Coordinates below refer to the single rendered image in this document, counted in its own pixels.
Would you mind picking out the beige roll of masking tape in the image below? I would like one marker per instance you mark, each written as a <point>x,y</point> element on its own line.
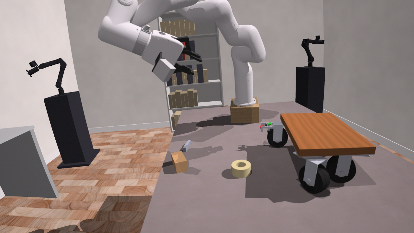
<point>241,168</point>

